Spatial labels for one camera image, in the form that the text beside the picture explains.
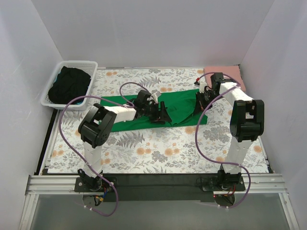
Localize green t shirt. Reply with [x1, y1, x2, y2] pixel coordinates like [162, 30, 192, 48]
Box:
[111, 90, 201, 132]

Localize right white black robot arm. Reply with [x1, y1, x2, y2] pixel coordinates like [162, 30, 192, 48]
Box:
[194, 72, 264, 191]

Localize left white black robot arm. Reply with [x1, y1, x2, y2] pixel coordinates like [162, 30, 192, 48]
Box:
[78, 90, 172, 192]

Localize folded pink printed t shirt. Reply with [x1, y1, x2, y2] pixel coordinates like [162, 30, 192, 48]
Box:
[203, 66, 246, 92]

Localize floral patterned table mat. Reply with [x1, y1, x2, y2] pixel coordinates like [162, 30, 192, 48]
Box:
[47, 68, 269, 174]

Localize black clothes in basket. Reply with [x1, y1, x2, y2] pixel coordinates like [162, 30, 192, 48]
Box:
[48, 66, 91, 104]

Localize white plastic laundry basket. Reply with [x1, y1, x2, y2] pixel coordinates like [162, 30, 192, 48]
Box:
[40, 60, 98, 110]

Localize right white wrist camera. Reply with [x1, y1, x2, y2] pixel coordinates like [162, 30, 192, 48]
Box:
[194, 78, 211, 93]

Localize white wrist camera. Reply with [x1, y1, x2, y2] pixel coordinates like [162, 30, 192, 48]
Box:
[151, 91, 161, 104]
[194, 78, 211, 93]

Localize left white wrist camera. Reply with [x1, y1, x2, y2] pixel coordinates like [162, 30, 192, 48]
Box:
[151, 91, 161, 104]

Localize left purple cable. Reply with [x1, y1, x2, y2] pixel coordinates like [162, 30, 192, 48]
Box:
[58, 81, 154, 217]

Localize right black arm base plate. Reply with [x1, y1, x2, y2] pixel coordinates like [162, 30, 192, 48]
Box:
[195, 175, 246, 192]

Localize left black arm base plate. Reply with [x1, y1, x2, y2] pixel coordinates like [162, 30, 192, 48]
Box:
[74, 177, 114, 193]

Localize aluminium frame rail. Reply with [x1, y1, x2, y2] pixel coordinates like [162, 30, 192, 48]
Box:
[19, 173, 299, 230]

